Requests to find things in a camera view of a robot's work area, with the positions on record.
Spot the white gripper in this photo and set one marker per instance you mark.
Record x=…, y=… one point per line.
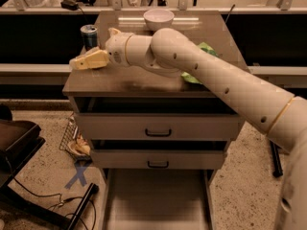
x=116, y=49

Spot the red bull can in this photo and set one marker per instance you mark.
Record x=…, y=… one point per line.
x=90, y=36

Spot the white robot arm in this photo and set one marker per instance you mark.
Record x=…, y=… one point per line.
x=275, y=112

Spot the grey drawer cabinet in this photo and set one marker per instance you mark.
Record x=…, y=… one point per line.
x=128, y=82

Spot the open bottom drawer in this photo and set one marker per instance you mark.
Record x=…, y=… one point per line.
x=156, y=199

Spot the black power adapter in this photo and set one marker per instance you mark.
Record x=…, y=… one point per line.
x=70, y=5

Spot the white ceramic bowl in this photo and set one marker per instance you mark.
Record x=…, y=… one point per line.
x=157, y=19

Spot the green chip bag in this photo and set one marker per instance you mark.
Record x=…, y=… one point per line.
x=208, y=53

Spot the blue tape cross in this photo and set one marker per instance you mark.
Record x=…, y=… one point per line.
x=80, y=167

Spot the black stand leg right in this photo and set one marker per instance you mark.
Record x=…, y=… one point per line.
x=277, y=168

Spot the top drawer with handle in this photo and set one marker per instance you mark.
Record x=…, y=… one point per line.
x=170, y=119

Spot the drawer with handle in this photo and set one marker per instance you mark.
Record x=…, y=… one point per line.
x=175, y=155
x=170, y=119

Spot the wire basket with items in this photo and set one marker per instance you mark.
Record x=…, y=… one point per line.
x=73, y=142

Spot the middle drawer with handle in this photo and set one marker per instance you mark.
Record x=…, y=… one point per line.
x=175, y=155

